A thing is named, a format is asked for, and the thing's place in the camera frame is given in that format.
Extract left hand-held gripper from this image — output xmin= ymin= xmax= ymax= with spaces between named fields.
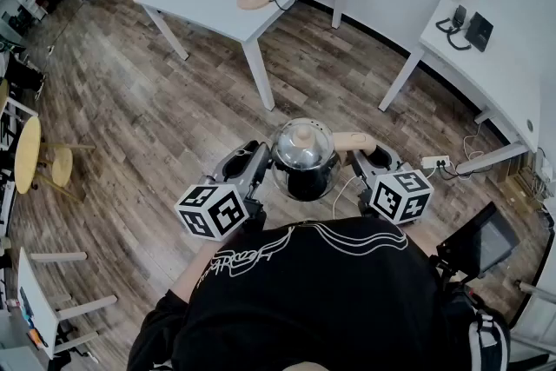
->
xmin=174 ymin=140 xmax=273 ymax=241

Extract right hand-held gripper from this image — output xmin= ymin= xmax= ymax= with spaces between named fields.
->
xmin=349 ymin=145 xmax=435 ymax=227

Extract steel kettle with wooden handle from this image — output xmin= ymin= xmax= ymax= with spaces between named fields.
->
xmin=269 ymin=116 xmax=380 ymax=202

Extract person's left forearm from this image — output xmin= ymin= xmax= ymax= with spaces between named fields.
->
xmin=170 ymin=248 xmax=219 ymax=306

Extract person's right forearm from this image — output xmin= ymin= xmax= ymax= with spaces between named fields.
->
xmin=403 ymin=223 xmax=440 ymax=260

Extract white power strip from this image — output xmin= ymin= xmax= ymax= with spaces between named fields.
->
xmin=420 ymin=155 xmax=451 ymax=170

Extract person's black printed shirt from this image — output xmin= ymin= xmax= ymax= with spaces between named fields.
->
xmin=127 ymin=215 xmax=451 ymax=371

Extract white table with grommet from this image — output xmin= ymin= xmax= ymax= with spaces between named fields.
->
xmin=377 ymin=0 xmax=556 ymax=176

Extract yellow wooden stool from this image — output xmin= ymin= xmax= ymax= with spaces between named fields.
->
xmin=37 ymin=141 xmax=97 ymax=203

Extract black box device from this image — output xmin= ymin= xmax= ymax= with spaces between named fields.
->
xmin=466 ymin=11 xmax=495 ymax=53

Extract black desk telephone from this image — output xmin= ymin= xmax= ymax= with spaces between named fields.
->
xmin=435 ymin=4 xmax=473 ymax=51

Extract round yellow table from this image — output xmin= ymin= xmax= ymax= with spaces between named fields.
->
xmin=13 ymin=116 xmax=43 ymax=195

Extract white floor cable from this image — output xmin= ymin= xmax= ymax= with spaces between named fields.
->
xmin=331 ymin=174 xmax=362 ymax=221

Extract black backpack white straps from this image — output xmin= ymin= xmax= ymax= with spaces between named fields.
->
xmin=441 ymin=285 xmax=513 ymax=371

